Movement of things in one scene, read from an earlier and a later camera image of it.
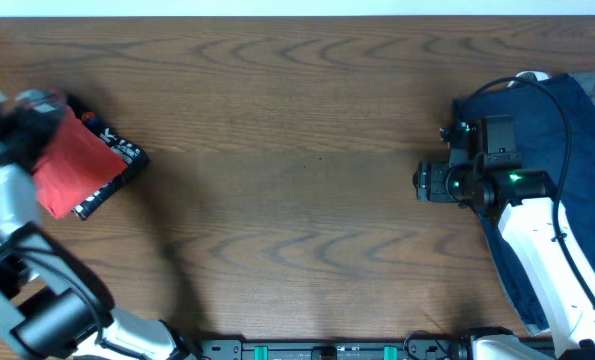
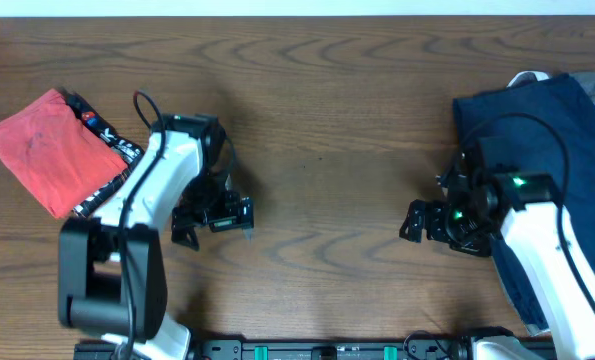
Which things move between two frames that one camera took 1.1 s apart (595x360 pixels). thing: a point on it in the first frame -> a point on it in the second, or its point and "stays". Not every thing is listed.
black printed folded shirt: x=133 y=157 stays
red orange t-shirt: x=77 y=164 stays
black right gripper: x=431 y=182 -> x=438 y=210
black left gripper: x=39 y=116 -> x=229 y=219
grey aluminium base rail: x=332 y=350 stays
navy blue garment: x=561 y=128 stays
